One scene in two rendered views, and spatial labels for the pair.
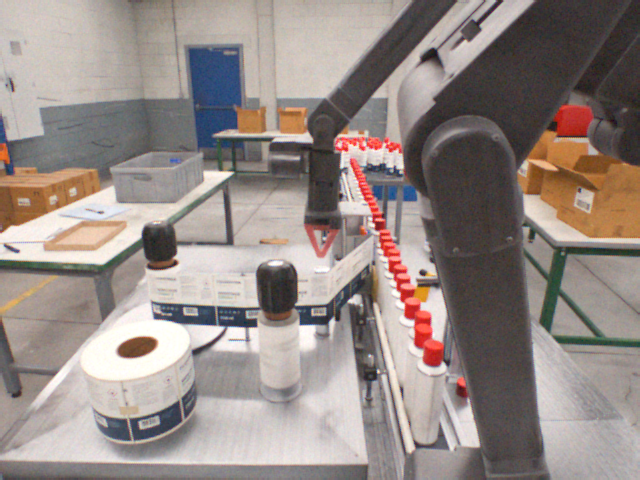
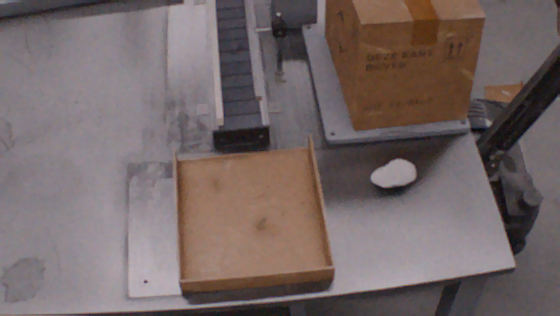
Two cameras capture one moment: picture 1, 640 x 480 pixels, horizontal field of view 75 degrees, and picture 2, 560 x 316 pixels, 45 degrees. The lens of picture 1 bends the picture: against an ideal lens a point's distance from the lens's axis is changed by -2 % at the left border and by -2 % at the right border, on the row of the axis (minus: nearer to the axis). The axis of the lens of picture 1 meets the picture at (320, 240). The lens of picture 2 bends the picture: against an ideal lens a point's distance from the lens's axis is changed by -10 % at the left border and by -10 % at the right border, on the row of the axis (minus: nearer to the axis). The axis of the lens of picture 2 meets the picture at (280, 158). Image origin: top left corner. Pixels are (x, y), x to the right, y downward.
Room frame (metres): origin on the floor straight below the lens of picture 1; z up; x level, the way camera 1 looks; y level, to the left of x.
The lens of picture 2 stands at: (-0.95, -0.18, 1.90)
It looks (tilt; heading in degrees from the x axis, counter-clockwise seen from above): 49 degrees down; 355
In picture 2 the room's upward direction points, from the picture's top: 1 degrees counter-clockwise
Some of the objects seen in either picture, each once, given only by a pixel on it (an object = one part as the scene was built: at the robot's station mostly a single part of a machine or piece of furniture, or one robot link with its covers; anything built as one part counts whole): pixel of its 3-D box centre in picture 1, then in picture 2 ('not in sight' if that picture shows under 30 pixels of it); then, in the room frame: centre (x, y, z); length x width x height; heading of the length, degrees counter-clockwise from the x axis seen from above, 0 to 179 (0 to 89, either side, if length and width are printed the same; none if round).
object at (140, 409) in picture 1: (142, 377); not in sight; (0.70, 0.36, 0.95); 0.20 x 0.20 x 0.14
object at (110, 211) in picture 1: (95, 211); not in sight; (2.35, 1.30, 0.81); 0.32 x 0.24 x 0.01; 70
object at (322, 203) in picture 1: (323, 197); not in sight; (0.77, -0.01, 1.31); 0.10 x 0.07 x 0.07; 0
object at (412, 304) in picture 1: (409, 343); not in sight; (0.78, -0.19, 0.98); 0.05 x 0.05 x 0.20
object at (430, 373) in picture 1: (428, 392); not in sight; (0.62, -0.20, 0.98); 0.05 x 0.05 x 0.20
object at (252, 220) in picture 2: not in sight; (249, 210); (-0.16, -0.20, 0.85); 0.30 x 0.26 x 0.04; 0
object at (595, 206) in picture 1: (605, 193); not in sight; (2.15, -1.50, 0.97); 0.51 x 0.39 x 0.37; 89
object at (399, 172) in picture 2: not in sight; (394, 173); (-0.11, -0.47, 0.85); 0.08 x 0.07 x 0.04; 63
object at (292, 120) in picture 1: (293, 120); not in sight; (6.48, 0.39, 0.96); 0.43 x 0.42 x 0.37; 81
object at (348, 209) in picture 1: (351, 208); not in sight; (1.26, -0.10, 1.14); 0.14 x 0.11 x 0.01; 0
